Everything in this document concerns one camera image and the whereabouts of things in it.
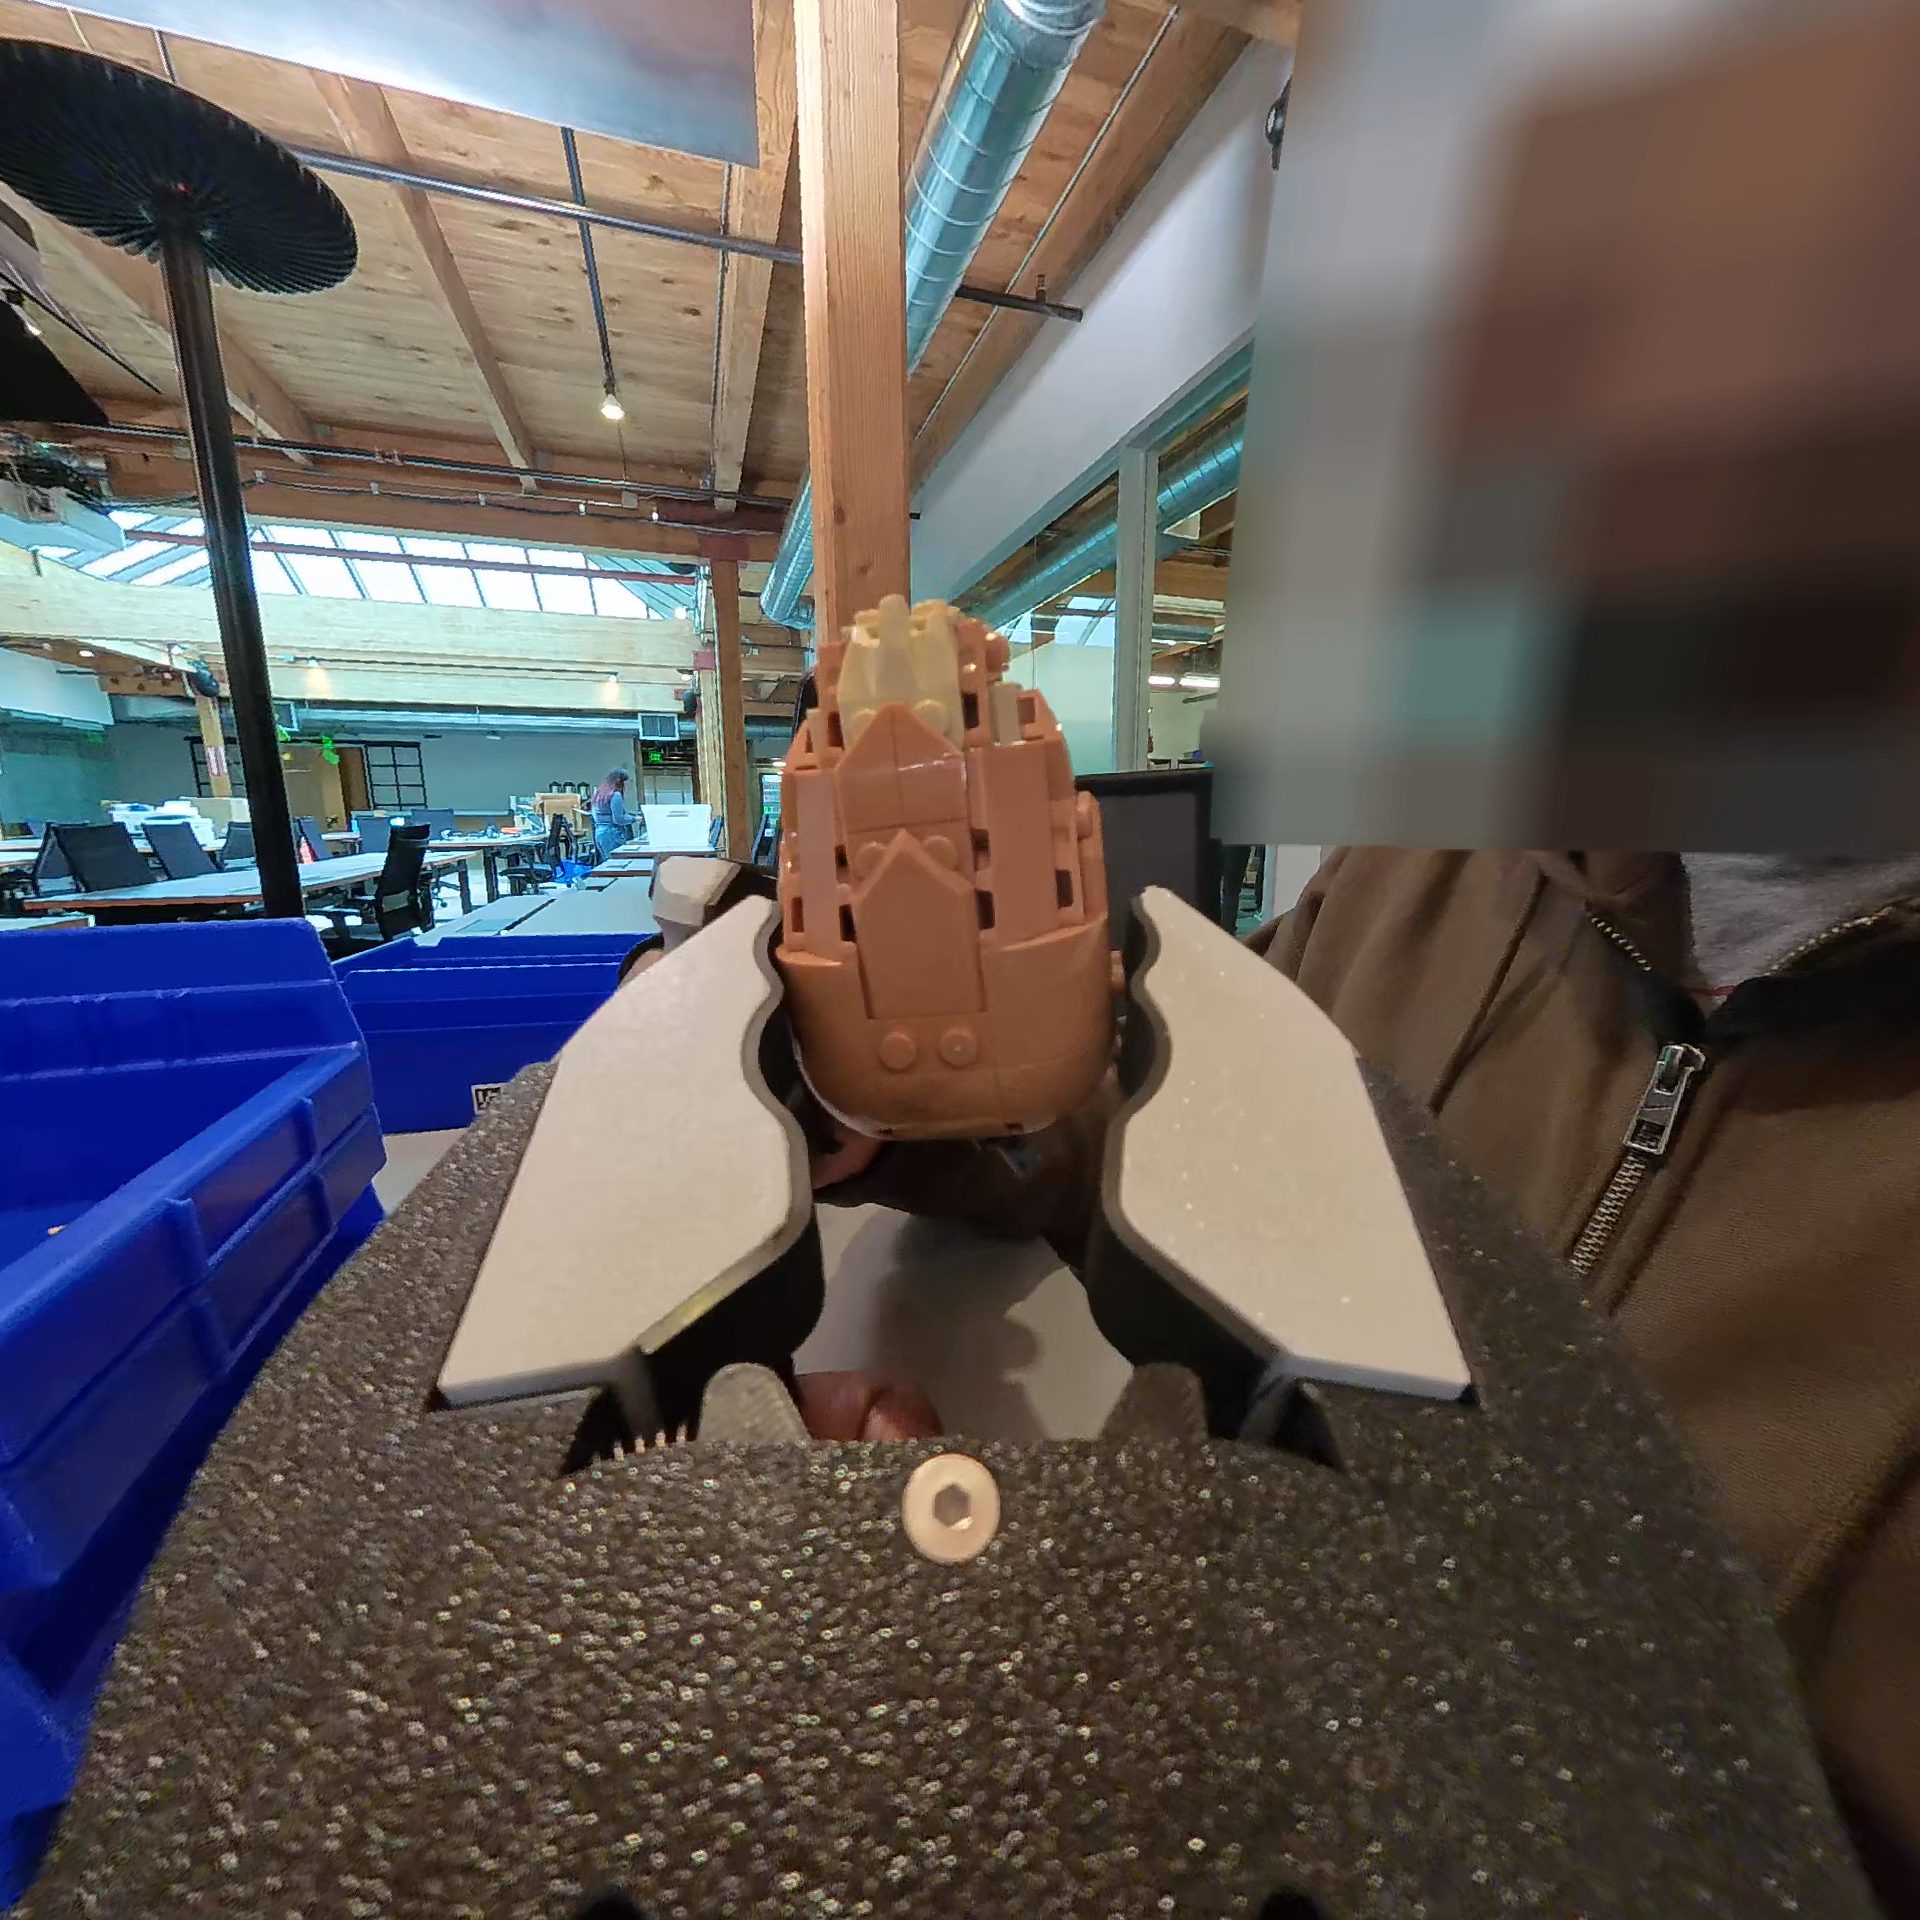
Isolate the silver ventilation duct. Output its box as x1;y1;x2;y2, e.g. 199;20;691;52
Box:
757;0;1113;632

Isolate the blue plastic bin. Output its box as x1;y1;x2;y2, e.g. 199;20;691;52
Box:
0;919;389;1863

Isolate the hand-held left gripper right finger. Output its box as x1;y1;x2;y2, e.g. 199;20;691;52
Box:
1084;884;1475;1403

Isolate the wooden post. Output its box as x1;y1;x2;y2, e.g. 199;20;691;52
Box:
790;0;916;647
696;555;755;863

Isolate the black office chair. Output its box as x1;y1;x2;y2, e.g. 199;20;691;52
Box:
368;822;440;944

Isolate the person's left hand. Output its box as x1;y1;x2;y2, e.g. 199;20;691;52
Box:
795;1368;945;1445

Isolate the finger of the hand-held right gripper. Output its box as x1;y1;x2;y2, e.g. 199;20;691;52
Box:
646;852;747;958

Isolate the long wooden work table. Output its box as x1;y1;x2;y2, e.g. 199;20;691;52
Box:
22;848;505;921

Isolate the orange and tan toy segment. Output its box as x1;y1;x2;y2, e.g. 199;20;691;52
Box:
774;591;1124;1143

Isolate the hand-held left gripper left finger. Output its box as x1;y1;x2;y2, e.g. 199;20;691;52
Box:
433;895;827;1443

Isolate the black framed board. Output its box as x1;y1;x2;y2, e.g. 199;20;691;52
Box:
1072;767;1215;932

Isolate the blue storage bin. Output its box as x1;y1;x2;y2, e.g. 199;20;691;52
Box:
334;932;663;1133

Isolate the black floor lamp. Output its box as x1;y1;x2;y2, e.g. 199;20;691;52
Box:
0;36;360;921

